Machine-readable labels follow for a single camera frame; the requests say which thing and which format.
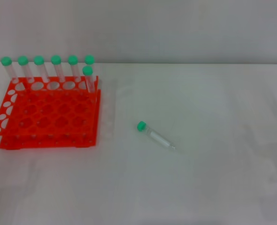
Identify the orange plastic test tube rack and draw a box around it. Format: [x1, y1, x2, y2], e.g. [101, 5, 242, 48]
[0, 75, 101, 150]

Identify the green-capped clear test tube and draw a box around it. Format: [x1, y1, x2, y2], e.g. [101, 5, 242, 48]
[68, 54, 82, 83]
[0, 56, 19, 84]
[82, 65, 96, 93]
[17, 55, 35, 84]
[50, 54, 66, 83]
[85, 54, 95, 69]
[137, 120, 178, 152]
[33, 55, 49, 84]

